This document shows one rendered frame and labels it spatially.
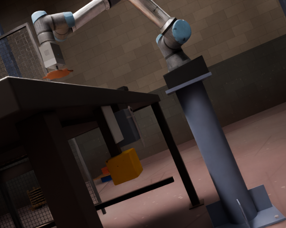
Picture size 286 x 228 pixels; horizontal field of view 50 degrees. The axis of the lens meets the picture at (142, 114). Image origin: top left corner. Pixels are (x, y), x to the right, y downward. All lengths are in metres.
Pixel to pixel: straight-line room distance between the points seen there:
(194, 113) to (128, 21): 5.14
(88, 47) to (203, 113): 5.26
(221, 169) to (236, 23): 5.18
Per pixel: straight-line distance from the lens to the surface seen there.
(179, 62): 1.81
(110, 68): 6.66
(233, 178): 1.86
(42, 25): 1.58
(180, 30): 1.72
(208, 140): 1.80
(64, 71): 1.51
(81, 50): 6.88
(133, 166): 0.92
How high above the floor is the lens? 0.77
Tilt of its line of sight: 1 degrees up
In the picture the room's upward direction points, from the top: 23 degrees counter-clockwise
